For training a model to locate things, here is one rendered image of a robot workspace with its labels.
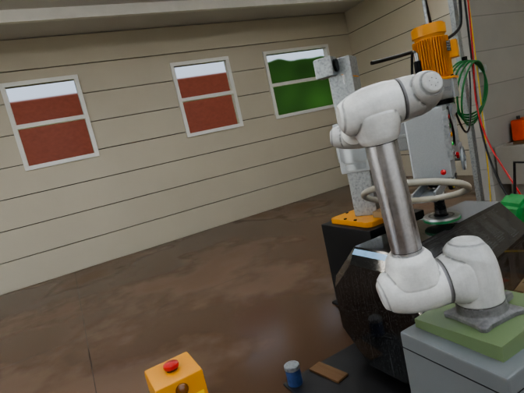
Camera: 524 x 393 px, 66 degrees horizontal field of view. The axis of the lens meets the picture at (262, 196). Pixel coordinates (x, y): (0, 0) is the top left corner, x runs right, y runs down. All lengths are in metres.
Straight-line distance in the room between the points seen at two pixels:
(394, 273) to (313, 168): 8.07
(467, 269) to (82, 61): 7.36
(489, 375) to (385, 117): 0.81
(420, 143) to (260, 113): 6.49
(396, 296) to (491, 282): 0.30
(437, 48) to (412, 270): 2.12
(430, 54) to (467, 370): 2.27
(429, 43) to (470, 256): 2.05
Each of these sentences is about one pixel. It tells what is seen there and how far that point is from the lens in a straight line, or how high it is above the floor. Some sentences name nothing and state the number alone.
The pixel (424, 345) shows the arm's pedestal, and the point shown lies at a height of 0.79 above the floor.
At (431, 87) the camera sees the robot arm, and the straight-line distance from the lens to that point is 1.29.
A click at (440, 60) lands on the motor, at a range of 3.22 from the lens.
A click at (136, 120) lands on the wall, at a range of 7.96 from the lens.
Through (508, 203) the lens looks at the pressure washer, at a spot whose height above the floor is 0.53.
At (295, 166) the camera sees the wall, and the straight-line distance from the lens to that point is 9.12.
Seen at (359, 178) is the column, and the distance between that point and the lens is 3.36.
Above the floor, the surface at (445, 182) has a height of 1.25.
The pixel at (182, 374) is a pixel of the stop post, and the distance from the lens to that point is 1.08.
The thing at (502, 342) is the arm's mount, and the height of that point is 0.85.
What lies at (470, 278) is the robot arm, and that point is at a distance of 1.46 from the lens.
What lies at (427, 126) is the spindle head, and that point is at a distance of 2.55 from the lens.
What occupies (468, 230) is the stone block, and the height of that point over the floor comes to 0.77.
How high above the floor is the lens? 1.60
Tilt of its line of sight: 8 degrees down
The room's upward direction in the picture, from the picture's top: 13 degrees counter-clockwise
